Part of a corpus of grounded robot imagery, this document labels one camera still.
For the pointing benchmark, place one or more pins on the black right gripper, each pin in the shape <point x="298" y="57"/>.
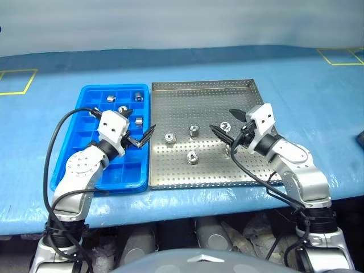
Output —
<point x="247" y="136"/>

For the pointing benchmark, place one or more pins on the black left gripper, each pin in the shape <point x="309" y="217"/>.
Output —
<point x="125" y="140"/>

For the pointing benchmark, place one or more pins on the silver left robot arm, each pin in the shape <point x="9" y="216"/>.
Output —
<point x="81" y="167"/>

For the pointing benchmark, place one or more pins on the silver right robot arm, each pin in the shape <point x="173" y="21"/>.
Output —
<point x="295" y="155"/>

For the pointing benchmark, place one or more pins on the blue compartment tray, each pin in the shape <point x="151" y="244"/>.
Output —
<point x="130" y="170"/>

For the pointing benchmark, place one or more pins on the perforated metal tray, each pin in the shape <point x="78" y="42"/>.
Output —
<point x="182" y="176"/>

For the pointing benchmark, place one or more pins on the crumpled grey sheet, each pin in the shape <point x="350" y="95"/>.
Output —
<point x="256" y="233"/>

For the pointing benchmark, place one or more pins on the grey rounded cylinder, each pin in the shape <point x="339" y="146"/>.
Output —
<point x="139" y="247"/>
<point x="213" y="236"/>

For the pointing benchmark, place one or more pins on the grey robot torso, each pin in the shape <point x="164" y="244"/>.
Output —
<point x="170" y="264"/>

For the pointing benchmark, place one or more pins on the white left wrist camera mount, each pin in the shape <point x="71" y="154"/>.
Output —
<point x="112" y="126"/>

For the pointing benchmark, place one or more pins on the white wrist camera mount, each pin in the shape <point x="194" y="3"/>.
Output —
<point x="264" y="119"/>
<point x="112" y="126"/>

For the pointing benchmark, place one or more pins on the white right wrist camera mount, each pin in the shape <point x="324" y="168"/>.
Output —
<point x="264" y="119"/>

